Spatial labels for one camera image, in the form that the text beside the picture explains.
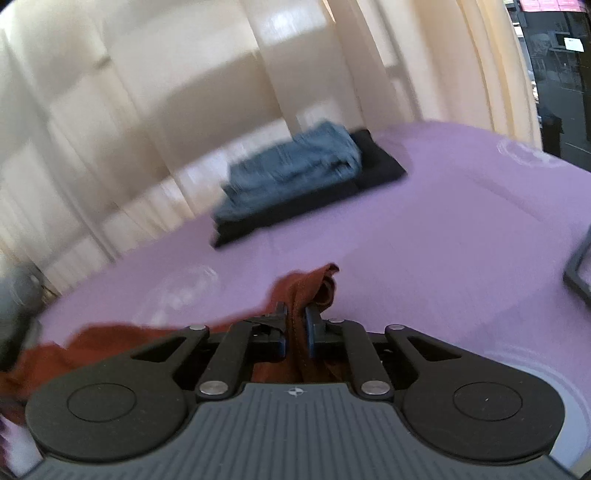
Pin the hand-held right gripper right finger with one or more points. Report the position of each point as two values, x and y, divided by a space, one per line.
310 334

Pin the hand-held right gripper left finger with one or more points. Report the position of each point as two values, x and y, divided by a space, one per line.
282 339

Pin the rust brown pants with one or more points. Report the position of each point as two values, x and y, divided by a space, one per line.
302 295

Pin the folded black pants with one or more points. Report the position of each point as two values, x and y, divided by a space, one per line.
369 166

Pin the folded blue jeans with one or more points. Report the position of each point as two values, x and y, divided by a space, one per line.
295 161

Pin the grey clothes pile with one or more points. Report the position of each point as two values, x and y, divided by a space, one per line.
16 304

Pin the white sheer curtain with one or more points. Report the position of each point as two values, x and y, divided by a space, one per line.
115 115

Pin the beige curtain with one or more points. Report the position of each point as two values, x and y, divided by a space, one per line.
438 60

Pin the dark glass door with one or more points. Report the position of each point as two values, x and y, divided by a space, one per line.
558 78

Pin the black metal frame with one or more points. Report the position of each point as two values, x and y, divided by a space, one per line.
577 272

